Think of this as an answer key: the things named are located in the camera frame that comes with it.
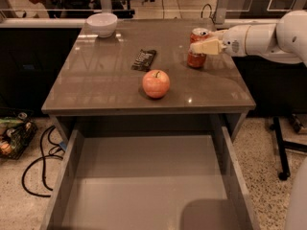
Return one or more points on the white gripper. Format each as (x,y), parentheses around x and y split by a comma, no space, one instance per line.
(233,41)

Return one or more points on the red coke can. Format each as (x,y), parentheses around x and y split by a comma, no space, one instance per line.
(197,60)

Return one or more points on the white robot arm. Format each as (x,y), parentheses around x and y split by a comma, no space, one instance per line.
(286,42)

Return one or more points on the grey counter cabinet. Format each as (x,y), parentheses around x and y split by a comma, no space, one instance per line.
(97,79)

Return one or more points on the open grey top drawer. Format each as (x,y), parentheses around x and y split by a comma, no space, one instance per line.
(151,182)

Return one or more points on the dark snack bar wrapper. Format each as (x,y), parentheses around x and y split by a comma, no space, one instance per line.
(144,60)

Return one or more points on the red apple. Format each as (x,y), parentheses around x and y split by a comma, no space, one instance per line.
(156,84)

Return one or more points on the white bowl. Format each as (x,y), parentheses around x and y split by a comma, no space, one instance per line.
(102,24)

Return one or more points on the black stand with caster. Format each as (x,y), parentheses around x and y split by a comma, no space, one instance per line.
(282,146)

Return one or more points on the black office chair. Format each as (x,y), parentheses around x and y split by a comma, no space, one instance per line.
(76,8)

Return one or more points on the black wire basket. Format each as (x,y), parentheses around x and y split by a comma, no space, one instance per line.
(16,133)

